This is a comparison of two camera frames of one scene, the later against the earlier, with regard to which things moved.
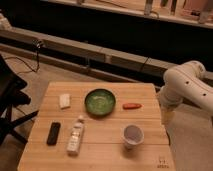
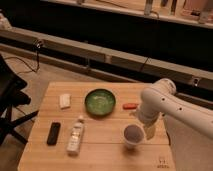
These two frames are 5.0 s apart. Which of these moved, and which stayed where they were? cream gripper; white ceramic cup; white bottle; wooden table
Moved: cream gripper
Stayed: white ceramic cup; wooden table; white bottle
